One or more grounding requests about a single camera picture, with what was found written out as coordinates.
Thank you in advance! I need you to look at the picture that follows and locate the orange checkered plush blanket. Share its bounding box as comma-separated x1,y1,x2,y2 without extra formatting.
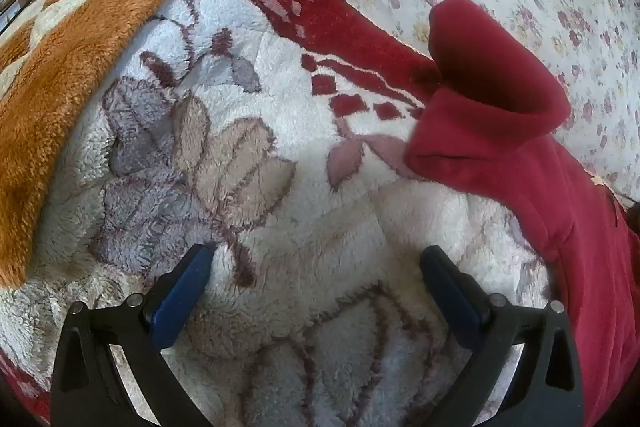
0,0,239,288

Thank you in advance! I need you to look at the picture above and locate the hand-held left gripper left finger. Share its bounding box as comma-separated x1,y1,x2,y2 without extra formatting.
50,243,218,427

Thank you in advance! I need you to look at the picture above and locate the red fleece garment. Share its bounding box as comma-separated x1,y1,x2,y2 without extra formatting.
404,0,640,427

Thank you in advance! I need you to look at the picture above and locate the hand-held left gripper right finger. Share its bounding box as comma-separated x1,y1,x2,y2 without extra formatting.
419,245,586,427

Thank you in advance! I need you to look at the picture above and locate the white floral plush blanket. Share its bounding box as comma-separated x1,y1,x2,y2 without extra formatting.
0,0,556,427

